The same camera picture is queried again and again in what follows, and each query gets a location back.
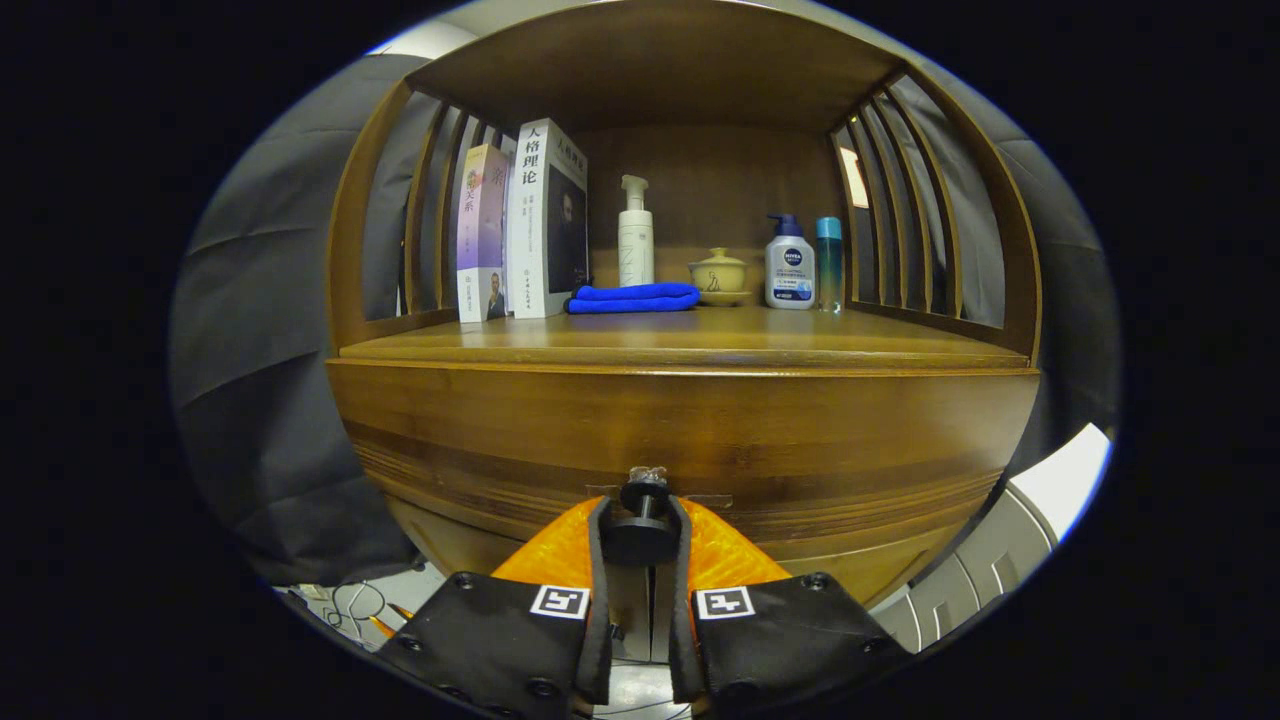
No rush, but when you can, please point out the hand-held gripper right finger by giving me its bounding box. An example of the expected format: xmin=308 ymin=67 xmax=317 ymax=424
xmin=668 ymin=495 xmax=913 ymax=720

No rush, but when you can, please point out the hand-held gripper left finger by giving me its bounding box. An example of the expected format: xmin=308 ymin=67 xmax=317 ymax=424
xmin=375 ymin=495 xmax=613 ymax=720

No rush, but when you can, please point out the black drawer knob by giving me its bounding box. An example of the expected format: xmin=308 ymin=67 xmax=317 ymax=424
xmin=600 ymin=466 xmax=685 ymax=567

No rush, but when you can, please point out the wooden countertop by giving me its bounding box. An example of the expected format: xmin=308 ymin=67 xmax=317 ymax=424
xmin=338 ymin=303 xmax=1031 ymax=373

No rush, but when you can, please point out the brown wooden cabinet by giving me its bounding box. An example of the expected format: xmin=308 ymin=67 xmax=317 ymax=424
xmin=325 ymin=0 xmax=1043 ymax=666

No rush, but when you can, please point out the blue folded cloth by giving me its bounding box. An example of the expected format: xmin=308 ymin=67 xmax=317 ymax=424
xmin=565 ymin=282 xmax=702 ymax=315

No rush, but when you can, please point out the beige lidded teacup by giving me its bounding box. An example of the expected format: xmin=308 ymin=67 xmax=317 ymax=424
xmin=688 ymin=247 xmax=751 ymax=307

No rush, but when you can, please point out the white lotion bottle blue cap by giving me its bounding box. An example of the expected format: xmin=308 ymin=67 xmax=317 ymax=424
xmin=765 ymin=213 xmax=817 ymax=310

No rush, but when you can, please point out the white pump bottle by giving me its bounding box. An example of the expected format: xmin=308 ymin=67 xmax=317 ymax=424
xmin=617 ymin=175 xmax=656 ymax=289

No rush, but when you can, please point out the teal bottle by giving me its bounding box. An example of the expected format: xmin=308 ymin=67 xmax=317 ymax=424
xmin=815 ymin=216 xmax=844 ymax=313

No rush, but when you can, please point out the thick white book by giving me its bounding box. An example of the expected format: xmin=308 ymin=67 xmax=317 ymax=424
xmin=505 ymin=118 xmax=591 ymax=320

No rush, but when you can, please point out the purple book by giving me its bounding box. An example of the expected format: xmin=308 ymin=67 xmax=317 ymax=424
xmin=456 ymin=143 xmax=513 ymax=324

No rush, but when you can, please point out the black backdrop cloth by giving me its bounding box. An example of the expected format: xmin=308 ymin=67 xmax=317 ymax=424
xmin=170 ymin=55 xmax=1121 ymax=591

